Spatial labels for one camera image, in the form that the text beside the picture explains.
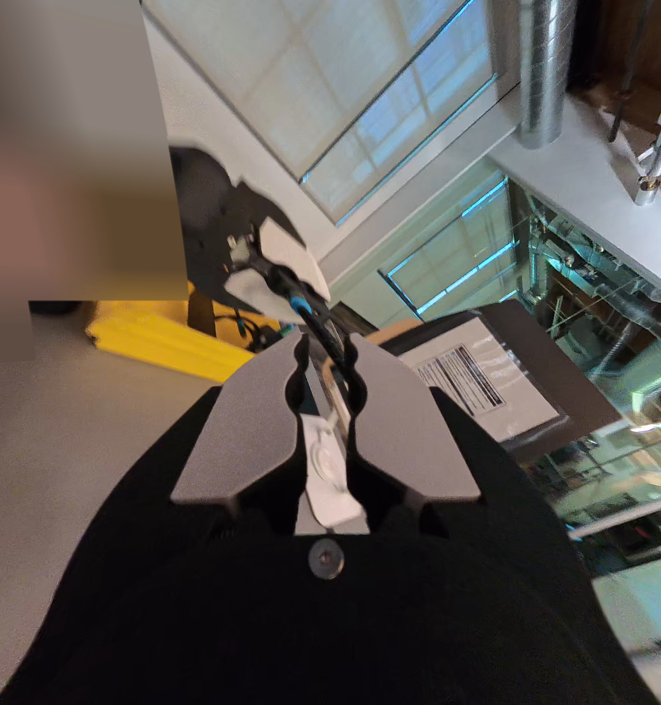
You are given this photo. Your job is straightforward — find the silver duct pipe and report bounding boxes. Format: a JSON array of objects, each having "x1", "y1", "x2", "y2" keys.
[{"x1": 517, "y1": 0, "x2": 578, "y2": 151}]

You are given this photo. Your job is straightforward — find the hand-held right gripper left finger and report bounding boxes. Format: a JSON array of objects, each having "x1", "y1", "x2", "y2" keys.
[{"x1": 169, "y1": 326, "x2": 310, "y2": 517}]

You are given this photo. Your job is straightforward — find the window with white blind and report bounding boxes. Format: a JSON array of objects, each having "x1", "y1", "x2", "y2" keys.
[{"x1": 141, "y1": 0, "x2": 521, "y2": 228}]

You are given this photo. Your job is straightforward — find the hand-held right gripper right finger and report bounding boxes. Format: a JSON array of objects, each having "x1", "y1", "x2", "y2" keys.
[{"x1": 343, "y1": 331, "x2": 483, "y2": 514}]

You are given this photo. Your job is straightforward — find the wood-framed sign board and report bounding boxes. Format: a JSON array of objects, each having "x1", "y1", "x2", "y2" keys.
[{"x1": 377, "y1": 299, "x2": 626, "y2": 458}]

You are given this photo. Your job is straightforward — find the braided HDMI cable green plugs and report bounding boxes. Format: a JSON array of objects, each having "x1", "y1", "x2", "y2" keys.
[
  {"x1": 215, "y1": 311, "x2": 298, "y2": 353},
  {"x1": 250, "y1": 253, "x2": 367, "y2": 389}
]

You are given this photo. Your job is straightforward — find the yellow plastic bin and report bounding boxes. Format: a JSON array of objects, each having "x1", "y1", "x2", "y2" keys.
[{"x1": 85, "y1": 300, "x2": 257, "y2": 384}]

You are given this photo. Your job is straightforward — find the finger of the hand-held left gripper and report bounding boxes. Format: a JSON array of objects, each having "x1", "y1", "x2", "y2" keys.
[
  {"x1": 223, "y1": 269, "x2": 306, "y2": 325},
  {"x1": 258, "y1": 217, "x2": 331, "y2": 303}
]

